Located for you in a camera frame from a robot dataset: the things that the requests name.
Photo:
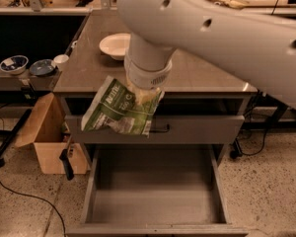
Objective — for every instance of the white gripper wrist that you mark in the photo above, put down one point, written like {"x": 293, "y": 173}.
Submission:
{"x": 144, "y": 76}

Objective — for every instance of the green jalapeno chip bag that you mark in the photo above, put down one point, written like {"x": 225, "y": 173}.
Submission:
{"x": 114, "y": 106}

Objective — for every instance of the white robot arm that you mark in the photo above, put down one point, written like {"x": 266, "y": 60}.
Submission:
{"x": 258, "y": 49}

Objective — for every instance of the grey drawer cabinet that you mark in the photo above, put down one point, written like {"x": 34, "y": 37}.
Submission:
{"x": 194, "y": 88}

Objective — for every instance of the open middle drawer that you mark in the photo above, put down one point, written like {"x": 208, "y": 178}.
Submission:
{"x": 155, "y": 191}

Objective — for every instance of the white bowl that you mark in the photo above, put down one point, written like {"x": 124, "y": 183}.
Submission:
{"x": 115, "y": 46}

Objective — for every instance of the small white cup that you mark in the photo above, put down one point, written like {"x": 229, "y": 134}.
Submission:
{"x": 60, "y": 61}

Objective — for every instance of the cardboard box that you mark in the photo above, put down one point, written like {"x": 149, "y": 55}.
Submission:
{"x": 43, "y": 130}

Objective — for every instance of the dark blue bowl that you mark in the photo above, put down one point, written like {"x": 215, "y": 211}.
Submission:
{"x": 42, "y": 67}

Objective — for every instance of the black metal bar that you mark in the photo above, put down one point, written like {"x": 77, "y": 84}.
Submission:
{"x": 9, "y": 135}

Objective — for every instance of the grey side shelf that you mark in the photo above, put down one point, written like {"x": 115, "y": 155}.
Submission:
{"x": 16, "y": 82}

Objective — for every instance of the top drawer with handle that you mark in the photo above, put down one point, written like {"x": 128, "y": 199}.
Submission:
{"x": 166, "y": 130}

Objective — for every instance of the black handled tool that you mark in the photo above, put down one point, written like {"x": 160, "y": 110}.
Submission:
{"x": 65, "y": 161}

